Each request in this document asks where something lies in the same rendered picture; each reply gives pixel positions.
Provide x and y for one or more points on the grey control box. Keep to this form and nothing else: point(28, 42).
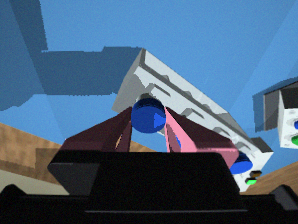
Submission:
point(281, 111)

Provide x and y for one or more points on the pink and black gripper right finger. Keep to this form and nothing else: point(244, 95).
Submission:
point(196, 138)

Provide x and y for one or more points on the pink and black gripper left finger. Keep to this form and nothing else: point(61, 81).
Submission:
point(104, 135)

